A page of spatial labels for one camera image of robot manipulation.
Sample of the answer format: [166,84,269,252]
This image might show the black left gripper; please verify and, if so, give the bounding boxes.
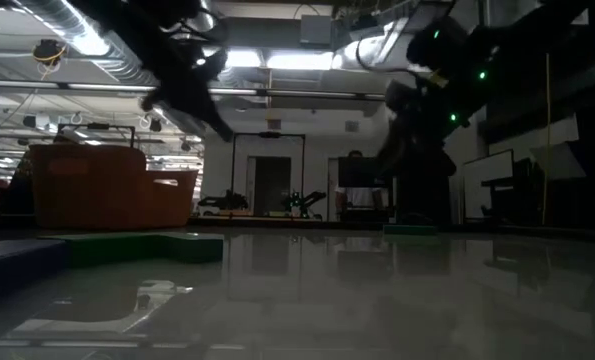
[140,42,235,143]

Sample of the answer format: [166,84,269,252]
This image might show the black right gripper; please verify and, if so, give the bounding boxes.
[375,79,461,177]

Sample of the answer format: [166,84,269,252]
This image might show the purple long block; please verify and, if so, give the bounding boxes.
[0,238,69,304]

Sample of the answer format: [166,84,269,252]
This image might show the black monitor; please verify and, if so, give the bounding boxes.
[337,156,391,189]

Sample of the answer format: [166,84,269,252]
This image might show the person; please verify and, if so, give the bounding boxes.
[1,147,34,216]
[334,148,384,214]

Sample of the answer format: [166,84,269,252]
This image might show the ceiling light panel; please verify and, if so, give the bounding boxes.
[224,48,263,70]
[265,51,336,72]

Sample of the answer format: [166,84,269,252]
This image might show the whiteboard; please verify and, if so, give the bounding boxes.
[462,148,515,220]

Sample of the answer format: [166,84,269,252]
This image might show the dark double door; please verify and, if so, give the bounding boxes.
[245,155,293,215]

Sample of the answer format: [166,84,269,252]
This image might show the orange plastic bin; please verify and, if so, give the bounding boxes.
[29,143,200,231]

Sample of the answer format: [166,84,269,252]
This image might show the grey ceiling box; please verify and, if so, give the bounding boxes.
[299,13,334,47]

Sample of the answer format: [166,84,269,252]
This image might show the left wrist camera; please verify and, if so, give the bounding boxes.
[192,47,230,84]

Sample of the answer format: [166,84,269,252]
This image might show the tall black gantry frame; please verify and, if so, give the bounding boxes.
[230,130,307,214]

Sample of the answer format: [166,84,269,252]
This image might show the ribbed silver air duct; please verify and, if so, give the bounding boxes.
[19,0,158,87]

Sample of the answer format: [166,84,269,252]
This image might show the white round air duct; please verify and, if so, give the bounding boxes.
[332,19,418,72]

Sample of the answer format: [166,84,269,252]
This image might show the long metal ceiling rail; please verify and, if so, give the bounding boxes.
[0,78,388,105]

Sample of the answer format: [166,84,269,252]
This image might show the yellow hanging cable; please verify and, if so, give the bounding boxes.
[541,52,552,229]

